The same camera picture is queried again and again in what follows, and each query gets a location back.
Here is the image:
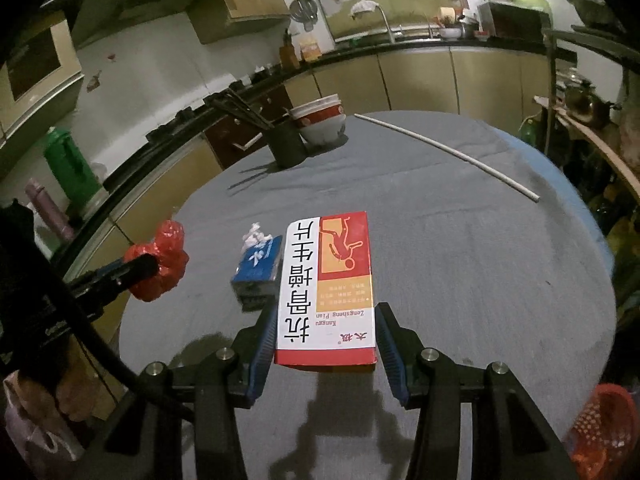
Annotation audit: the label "green plastic bottle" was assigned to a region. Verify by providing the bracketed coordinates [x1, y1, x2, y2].
[520, 115, 549, 151]

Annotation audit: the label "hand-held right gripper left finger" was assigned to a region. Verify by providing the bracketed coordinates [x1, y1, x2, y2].
[95, 302, 279, 480]

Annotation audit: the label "white bowl red print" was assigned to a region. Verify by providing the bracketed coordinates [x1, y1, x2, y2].
[291, 105, 346, 124]

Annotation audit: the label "gas stove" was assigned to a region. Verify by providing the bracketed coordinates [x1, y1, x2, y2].
[145, 77, 252, 142]

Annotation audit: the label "black chopstick holder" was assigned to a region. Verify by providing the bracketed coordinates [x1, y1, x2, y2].
[205, 85, 294, 169]
[267, 122, 309, 169]

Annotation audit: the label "microwave oven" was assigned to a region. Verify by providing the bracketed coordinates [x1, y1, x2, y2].
[477, 0, 554, 44]

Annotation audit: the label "black cable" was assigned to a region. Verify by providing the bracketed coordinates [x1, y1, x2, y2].
[50, 270, 197, 422]

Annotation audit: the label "green thermos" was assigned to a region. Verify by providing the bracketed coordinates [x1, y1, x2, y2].
[42, 127, 104, 219]

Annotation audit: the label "hanging metal strainer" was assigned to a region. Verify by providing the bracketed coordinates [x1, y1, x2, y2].
[289, 0, 320, 31]

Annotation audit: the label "purple bottle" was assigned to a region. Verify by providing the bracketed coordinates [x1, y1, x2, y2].
[25, 177, 76, 241]

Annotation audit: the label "blue tissue packet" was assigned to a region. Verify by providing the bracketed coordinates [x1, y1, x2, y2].
[230, 234, 286, 312]

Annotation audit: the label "knife block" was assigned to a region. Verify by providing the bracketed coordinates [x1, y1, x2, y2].
[279, 30, 301, 69]

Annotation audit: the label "beige wall cabinet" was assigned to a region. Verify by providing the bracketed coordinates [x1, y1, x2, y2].
[187, 0, 287, 45]

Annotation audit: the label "tall metal faucet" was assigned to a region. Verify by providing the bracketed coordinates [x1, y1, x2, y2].
[377, 4, 397, 44]

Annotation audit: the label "beige lower kitchen cabinets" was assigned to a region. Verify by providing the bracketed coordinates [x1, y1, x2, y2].
[65, 42, 576, 281]

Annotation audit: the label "bundle of dark chopsticks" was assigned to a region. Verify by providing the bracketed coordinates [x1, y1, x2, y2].
[205, 87, 277, 132]

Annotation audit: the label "red plastic bag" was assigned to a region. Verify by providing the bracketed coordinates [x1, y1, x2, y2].
[124, 220, 190, 304]

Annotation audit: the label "red plastic basket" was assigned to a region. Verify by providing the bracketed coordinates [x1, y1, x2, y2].
[570, 384, 634, 480]

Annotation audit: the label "person's left forearm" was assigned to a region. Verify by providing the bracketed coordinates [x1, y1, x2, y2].
[2, 367, 87, 465]

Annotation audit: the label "dark metal kettle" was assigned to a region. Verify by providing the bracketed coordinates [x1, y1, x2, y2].
[565, 85, 617, 124]

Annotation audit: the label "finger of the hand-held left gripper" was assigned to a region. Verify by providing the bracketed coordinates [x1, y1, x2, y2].
[70, 280, 137, 317]
[65, 252, 161, 292]

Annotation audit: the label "glass door wall cabinet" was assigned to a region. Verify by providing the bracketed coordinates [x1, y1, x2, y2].
[0, 15, 84, 137]

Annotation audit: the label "red and white medicine box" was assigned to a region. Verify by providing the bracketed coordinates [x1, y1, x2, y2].
[274, 211, 379, 372]

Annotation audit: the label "large metal basin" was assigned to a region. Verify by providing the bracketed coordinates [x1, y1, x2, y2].
[566, 0, 612, 29]

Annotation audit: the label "blue table cover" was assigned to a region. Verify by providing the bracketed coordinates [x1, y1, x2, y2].
[490, 125, 617, 273]

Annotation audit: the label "crumpled white tissue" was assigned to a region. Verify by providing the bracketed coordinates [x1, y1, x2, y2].
[240, 222, 274, 252]

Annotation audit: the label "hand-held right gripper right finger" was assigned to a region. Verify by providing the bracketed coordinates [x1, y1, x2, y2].
[376, 302, 567, 480]

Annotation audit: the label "yellow container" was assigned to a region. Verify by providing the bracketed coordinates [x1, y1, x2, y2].
[299, 36, 324, 61]

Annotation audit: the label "long white rod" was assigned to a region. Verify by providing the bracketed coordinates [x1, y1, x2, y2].
[354, 113, 541, 203]

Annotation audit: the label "metal shelf rack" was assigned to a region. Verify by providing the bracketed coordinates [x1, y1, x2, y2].
[542, 25, 640, 311]

